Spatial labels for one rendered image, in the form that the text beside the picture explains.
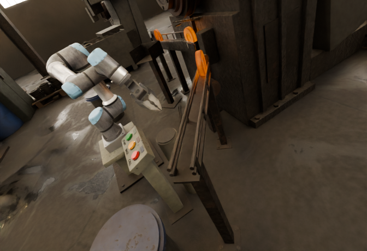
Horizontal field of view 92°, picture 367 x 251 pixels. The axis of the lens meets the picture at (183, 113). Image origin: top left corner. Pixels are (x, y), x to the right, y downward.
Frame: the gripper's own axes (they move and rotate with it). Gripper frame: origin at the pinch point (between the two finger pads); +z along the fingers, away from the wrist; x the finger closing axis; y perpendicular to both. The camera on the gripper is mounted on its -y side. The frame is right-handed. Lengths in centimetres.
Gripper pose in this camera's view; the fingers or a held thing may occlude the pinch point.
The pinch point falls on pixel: (159, 109)
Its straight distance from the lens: 82.4
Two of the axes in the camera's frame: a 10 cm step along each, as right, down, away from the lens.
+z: 7.1, 6.1, 3.4
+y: -2.7, -2.1, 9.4
